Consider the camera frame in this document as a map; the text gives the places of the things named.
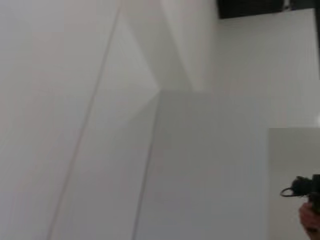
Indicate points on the person hand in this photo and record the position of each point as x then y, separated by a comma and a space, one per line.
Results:
312, 220

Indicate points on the black handheld device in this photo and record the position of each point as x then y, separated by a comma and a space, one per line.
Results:
303, 186

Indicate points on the black overhead panel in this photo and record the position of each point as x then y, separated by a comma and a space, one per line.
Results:
250, 8

